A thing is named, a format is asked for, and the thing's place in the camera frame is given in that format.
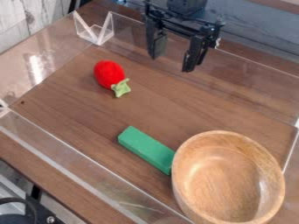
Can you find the red plush strawberry toy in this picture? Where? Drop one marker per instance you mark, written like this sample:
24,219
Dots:
111,77

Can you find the green rectangular block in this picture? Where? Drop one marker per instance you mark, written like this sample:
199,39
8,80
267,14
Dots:
155,153

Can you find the clear acrylic corner bracket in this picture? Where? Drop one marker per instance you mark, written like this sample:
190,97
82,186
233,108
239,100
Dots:
96,34

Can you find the clear acrylic wall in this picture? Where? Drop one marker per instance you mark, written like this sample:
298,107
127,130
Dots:
239,79
98,195

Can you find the black clamp with cable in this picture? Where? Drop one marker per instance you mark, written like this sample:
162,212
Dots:
20,209

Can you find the clear acrylic back wall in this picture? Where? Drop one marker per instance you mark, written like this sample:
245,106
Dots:
239,79

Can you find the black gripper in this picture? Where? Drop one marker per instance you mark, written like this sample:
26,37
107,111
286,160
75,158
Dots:
186,18

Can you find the wooden bowl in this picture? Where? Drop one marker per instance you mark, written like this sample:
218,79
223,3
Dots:
227,180

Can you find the clear acrylic front wall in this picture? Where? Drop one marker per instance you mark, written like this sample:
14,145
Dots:
98,195

